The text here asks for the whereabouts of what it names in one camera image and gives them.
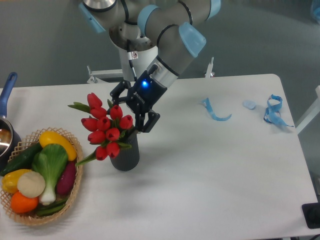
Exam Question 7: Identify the blue tangled ribbon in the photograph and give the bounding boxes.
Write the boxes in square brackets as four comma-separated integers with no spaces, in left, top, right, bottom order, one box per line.
[263,94,294,128]

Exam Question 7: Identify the green pepper in basket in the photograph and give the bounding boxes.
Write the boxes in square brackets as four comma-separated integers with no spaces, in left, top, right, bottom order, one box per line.
[35,198,68,217]

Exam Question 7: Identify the purple sweet potato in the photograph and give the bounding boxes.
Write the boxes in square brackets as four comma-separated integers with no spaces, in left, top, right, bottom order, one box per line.
[56,161,77,195]

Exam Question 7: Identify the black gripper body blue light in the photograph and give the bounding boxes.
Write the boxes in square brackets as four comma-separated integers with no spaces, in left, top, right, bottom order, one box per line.
[125,70,167,115]

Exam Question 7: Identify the yellow bell pepper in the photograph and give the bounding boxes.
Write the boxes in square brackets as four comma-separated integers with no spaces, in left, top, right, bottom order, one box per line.
[1,169,32,194]

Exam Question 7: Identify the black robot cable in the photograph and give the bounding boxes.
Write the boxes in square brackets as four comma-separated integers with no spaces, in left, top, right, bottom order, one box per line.
[126,39,139,82]

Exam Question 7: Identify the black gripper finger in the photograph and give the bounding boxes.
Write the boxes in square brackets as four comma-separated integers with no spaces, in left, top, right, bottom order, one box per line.
[110,80,132,106]
[128,109,161,138]

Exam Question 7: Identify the light blue small cap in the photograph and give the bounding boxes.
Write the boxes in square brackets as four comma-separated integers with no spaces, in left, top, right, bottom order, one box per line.
[242,100,256,110]

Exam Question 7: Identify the red tulip bouquet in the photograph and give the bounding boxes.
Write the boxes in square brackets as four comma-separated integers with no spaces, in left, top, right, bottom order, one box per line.
[68,92,134,166]

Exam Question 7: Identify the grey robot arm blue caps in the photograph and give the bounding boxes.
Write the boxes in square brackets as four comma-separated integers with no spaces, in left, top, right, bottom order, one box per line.
[79,0,221,135]

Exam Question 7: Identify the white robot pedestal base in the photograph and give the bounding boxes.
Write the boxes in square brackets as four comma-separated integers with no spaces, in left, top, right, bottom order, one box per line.
[86,44,216,84]

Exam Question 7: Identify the cream white onion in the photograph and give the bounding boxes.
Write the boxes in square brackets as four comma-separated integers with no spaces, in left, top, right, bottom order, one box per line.
[17,171,46,198]

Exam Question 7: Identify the orange fruit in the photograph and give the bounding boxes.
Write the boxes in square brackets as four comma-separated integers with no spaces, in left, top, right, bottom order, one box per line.
[10,191,39,214]

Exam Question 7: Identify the yellow squash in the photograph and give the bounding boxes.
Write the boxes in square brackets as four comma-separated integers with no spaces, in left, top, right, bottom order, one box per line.
[39,130,77,161]

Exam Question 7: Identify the blue handled saucepan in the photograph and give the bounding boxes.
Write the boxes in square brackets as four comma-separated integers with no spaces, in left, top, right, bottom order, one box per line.
[0,72,21,171]

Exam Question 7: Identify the dark green cucumber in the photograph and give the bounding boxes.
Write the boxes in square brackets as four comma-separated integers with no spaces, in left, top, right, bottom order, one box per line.
[0,142,43,177]

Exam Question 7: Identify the green bok choy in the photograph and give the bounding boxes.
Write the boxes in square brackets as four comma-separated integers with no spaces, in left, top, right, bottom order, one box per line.
[31,143,68,206]

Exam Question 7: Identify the blue object top right corner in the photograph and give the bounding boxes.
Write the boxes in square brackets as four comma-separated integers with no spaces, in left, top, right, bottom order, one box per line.
[310,0,320,24]

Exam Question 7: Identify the blue curled ribbon strip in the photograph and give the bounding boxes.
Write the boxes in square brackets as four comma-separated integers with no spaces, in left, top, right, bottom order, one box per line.
[200,97,232,122]

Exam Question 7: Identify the woven wicker basket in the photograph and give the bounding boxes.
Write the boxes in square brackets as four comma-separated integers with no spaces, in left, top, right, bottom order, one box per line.
[0,127,83,226]

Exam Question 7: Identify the white frame at right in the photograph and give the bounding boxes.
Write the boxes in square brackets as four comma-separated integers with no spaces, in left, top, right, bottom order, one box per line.
[295,85,320,135]

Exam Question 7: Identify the dark grey ribbed vase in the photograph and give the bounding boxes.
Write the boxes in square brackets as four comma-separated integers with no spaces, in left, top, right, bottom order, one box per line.
[110,129,140,172]

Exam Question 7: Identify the black device at table edge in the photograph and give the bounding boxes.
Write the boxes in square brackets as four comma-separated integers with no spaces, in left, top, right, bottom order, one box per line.
[301,202,320,229]

